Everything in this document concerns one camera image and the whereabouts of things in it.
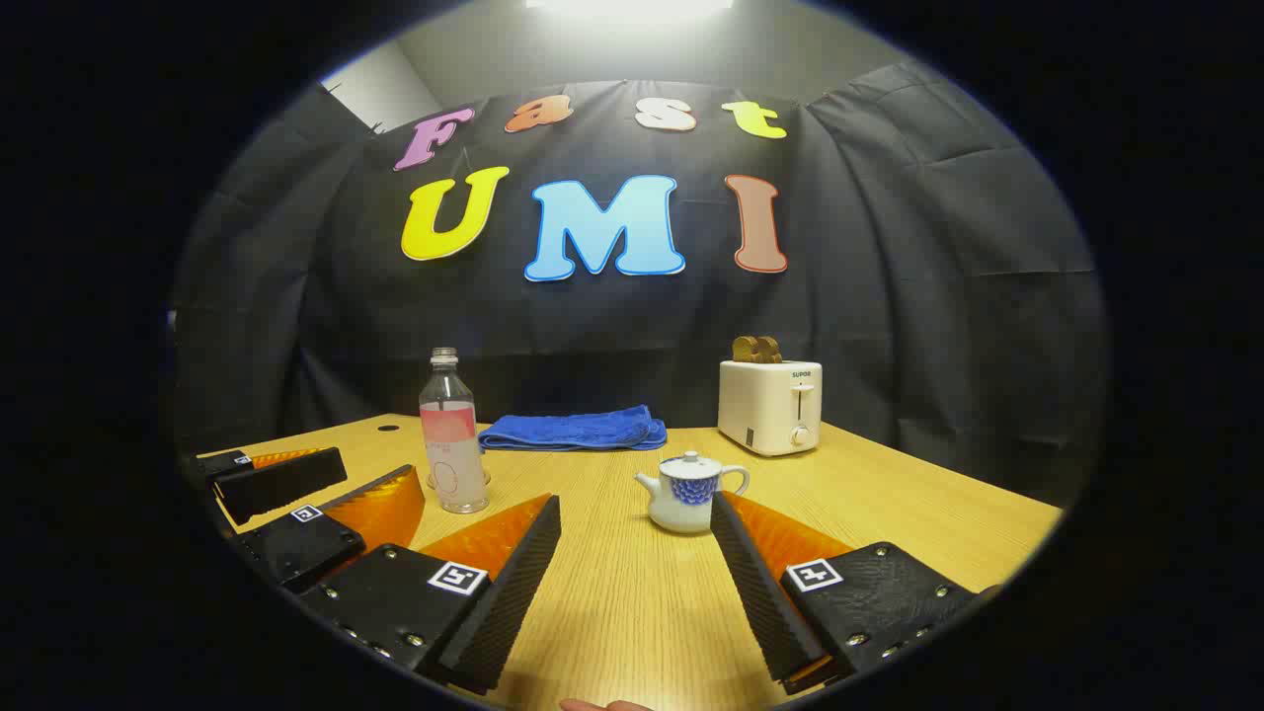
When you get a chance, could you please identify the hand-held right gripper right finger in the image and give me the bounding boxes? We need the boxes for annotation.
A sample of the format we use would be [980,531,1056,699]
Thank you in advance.
[709,490,1000,696]

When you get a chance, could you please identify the white blue-flowered teacup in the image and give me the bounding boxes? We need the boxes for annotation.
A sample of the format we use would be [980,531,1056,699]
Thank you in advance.
[635,464,751,536]

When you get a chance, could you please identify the folded blue towel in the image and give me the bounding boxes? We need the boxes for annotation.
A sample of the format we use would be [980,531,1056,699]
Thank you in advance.
[478,404,669,453]

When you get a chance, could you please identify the clear water bottle pink label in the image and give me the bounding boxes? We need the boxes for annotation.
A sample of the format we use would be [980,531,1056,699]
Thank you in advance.
[419,348,491,514]

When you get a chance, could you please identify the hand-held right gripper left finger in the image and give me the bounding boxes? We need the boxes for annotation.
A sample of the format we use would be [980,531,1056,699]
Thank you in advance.
[296,494,564,695]

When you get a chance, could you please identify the ceiling light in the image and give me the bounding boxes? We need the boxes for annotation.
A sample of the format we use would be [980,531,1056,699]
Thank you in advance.
[523,0,737,23]

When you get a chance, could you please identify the cream toaster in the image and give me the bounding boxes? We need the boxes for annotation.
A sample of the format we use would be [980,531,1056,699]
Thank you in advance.
[717,359,824,457]

